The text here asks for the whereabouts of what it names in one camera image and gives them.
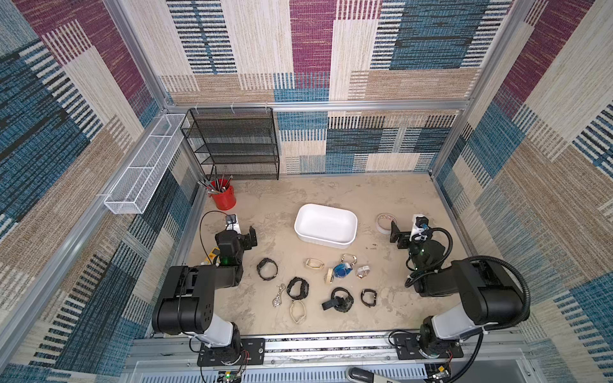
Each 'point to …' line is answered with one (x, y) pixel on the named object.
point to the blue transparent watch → (342, 270)
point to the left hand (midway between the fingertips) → (239, 228)
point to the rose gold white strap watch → (361, 272)
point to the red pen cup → (227, 199)
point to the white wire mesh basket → (136, 187)
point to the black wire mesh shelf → (239, 141)
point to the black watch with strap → (341, 299)
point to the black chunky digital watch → (298, 288)
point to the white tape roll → (383, 223)
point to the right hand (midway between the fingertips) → (407, 223)
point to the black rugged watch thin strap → (267, 269)
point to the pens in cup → (215, 187)
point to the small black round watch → (368, 297)
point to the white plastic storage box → (326, 226)
